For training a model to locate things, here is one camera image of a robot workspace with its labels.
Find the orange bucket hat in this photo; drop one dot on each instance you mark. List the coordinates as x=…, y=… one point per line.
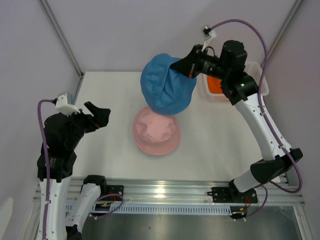
x=214, y=85

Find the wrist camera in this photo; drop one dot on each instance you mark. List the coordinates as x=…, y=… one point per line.
x=65, y=102
x=209, y=35

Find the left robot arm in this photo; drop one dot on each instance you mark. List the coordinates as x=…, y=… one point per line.
x=61, y=133

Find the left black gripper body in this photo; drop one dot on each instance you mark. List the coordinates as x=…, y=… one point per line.
x=80, y=122

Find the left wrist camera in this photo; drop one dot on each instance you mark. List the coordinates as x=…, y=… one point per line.
x=65, y=102

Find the aluminium mounting rail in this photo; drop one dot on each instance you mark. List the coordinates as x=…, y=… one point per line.
x=185, y=192

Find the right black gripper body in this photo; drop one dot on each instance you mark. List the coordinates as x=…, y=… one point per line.
x=206, y=64

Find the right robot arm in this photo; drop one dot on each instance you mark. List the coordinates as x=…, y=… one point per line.
x=242, y=91

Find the left aluminium corner post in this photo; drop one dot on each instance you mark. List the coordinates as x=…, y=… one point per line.
x=48, y=12

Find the right aluminium corner post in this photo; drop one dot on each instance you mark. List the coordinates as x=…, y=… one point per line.
x=288, y=21

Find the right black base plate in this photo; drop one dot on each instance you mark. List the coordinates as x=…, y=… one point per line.
x=231, y=195

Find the white slotted cable duct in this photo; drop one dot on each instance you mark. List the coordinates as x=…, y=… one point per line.
x=153, y=209

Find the blue bucket hat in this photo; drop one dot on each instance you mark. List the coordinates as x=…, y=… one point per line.
x=166, y=91

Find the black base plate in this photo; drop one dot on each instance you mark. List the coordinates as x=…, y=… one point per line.
x=111, y=193
x=231, y=195

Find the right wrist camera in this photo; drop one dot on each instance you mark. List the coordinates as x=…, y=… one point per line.
x=209, y=35

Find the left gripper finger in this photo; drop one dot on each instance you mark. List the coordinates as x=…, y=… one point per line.
x=94, y=109
x=101, y=119

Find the pink bucket hat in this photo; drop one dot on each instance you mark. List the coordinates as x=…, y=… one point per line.
x=155, y=134

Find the aluminium corner post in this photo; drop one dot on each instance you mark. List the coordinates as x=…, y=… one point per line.
x=48, y=12
x=288, y=21

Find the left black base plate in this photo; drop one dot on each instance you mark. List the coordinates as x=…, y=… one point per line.
x=111, y=193

